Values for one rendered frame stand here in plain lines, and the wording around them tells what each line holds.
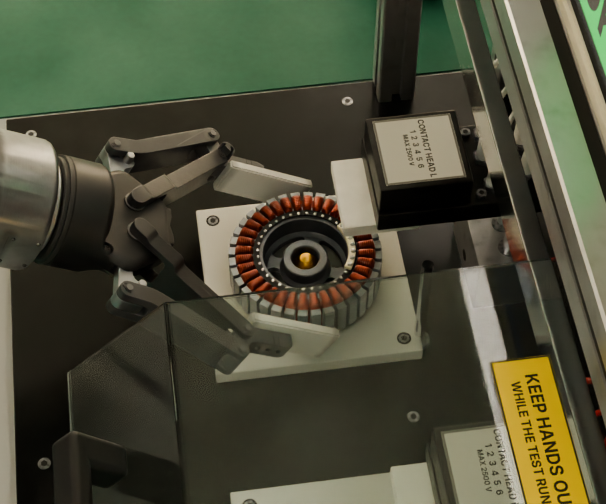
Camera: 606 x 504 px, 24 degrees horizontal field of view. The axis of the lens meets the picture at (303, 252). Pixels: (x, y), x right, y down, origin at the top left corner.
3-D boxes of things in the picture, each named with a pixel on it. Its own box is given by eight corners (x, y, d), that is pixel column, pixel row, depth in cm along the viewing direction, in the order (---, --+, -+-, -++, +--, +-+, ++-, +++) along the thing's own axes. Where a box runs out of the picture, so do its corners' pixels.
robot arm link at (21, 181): (-65, 284, 95) (21, 300, 98) (-17, 203, 89) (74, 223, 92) (-65, 175, 100) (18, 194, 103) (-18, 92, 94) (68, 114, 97)
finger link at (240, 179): (213, 190, 109) (212, 182, 109) (293, 210, 112) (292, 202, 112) (231, 166, 107) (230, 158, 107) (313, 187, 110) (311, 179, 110)
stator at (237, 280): (239, 350, 105) (237, 322, 102) (222, 226, 111) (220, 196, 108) (392, 332, 106) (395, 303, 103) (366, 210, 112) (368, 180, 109)
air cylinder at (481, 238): (471, 310, 108) (478, 268, 104) (451, 230, 113) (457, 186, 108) (538, 302, 109) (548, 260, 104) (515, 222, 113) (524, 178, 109)
